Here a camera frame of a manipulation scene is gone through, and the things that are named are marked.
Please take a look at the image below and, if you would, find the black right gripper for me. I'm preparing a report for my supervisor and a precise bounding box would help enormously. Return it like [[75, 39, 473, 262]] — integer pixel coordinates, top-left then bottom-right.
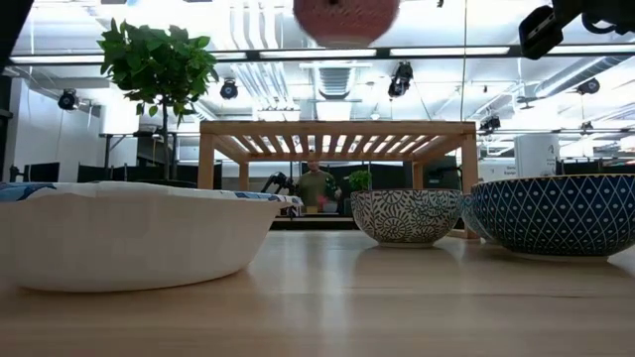
[[553, 0, 635, 36]]

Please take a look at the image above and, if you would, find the blue diamond pattern bowl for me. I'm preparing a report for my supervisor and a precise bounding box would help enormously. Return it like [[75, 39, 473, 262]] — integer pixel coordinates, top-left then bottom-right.
[[470, 173, 635, 263]]

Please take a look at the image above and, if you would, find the teal star pattern bowl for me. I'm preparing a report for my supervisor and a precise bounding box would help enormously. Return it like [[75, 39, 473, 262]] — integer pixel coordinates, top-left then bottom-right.
[[458, 192, 495, 244]]

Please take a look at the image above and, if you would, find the red wave pattern bowl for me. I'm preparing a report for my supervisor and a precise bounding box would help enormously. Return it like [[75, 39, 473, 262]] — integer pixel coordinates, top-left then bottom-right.
[[292, 0, 402, 50]]

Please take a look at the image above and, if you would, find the black floral pattern bowl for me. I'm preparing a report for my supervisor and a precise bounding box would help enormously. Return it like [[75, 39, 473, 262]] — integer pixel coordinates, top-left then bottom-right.
[[349, 187, 463, 249]]

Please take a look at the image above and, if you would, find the blue leaf pattern paper bowl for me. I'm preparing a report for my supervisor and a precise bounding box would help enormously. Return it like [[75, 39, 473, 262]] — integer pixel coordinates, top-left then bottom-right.
[[0, 179, 305, 294]]

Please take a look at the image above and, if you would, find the wooden slatted shelf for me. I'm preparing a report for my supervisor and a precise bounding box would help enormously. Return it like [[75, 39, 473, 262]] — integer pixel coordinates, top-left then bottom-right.
[[196, 120, 480, 241]]

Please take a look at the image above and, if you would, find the black ceiling spotlight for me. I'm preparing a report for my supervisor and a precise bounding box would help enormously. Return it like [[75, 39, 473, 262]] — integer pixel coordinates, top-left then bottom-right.
[[478, 114, 503, 133], [574, 77, 602, 97], [219, 78, 240, 101], [57, 88, 81, 112], [386, 60, 416, 99]]

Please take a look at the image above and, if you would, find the white cylinder appliance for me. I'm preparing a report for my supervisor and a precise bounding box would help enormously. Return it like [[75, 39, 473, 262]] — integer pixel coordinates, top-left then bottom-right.
[[514, 133, 563, 179]]

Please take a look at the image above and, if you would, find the ceiling air vent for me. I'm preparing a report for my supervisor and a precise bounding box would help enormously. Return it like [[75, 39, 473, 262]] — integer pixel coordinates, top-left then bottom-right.
[[316, 65, 352, 99]]

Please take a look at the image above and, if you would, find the long ceiling light bar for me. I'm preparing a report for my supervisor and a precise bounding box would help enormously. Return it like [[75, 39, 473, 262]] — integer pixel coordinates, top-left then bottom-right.
[[8, 45, 635, 65]]

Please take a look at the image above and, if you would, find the small potted plant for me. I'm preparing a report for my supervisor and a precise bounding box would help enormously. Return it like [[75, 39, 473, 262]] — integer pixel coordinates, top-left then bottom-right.
[[346, 170, 373, 192]]

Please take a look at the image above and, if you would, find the person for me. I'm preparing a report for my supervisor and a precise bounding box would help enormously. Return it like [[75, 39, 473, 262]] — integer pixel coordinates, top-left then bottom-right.
[[296, 160, 343, 214]]

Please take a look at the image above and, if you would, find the green leafy plant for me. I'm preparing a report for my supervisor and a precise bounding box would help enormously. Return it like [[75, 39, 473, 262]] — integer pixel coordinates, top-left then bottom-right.
[[96, 18, 220, 182]]

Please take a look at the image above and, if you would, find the black monitor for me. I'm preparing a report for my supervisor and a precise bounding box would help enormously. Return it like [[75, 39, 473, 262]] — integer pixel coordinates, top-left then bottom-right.
[[22, 162, 62, 183]]

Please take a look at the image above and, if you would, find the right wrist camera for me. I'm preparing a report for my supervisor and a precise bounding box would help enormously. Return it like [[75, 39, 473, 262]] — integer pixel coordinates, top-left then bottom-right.
[[518, 4, 566, 61]]

